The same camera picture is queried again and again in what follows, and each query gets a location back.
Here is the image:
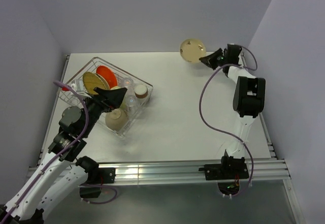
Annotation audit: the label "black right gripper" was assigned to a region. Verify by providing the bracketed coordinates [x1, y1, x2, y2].
[199, 48, 228, 71]

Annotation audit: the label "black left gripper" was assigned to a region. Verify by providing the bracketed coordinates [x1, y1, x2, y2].
[81, 86, 126, 137]

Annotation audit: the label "yellow ceramic mug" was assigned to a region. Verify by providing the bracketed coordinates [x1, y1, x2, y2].
[111, 86, 127, 109]

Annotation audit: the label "beige floral ceramic bowl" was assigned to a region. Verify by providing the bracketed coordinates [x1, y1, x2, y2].
[105, 109, 128, 131]

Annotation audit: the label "orange plastic plate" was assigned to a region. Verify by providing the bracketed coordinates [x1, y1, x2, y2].
[96, 66, 118, 88]

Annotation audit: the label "woven bamboo tray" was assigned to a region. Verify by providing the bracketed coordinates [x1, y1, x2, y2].
[82, 72, 106, 95]

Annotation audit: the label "beige patterned plate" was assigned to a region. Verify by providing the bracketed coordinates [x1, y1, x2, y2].
[179, 39, 207, 63]

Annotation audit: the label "steel cup brown band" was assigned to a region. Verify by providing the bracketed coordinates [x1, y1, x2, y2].
[134, 84, 148, 99]

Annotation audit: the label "beige plate green spot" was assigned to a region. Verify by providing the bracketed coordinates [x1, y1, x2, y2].
[95, 73, 110, 90]

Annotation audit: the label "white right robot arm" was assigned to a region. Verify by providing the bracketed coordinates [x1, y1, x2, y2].
[199, 44, 266, 162]

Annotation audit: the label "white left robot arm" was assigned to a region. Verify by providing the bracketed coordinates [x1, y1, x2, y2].
[1, 87, 127, 223]

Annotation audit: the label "wire dish rack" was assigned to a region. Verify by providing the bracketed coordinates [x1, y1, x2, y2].
[59, 57, 153, 136]

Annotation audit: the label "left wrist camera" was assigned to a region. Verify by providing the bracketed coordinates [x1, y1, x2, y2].
[61, 79, 88, 98]

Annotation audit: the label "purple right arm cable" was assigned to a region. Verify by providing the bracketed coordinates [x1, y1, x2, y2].
[198, 45, 258, 199]

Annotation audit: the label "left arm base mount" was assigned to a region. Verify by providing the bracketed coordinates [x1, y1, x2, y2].
[78, 167, 118, 205]

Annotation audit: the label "aluminium rail frame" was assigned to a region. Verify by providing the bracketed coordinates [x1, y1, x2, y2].
[24, 53, 291, 189]

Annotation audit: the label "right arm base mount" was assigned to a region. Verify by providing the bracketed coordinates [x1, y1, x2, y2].
[199, 163, 251, 195]

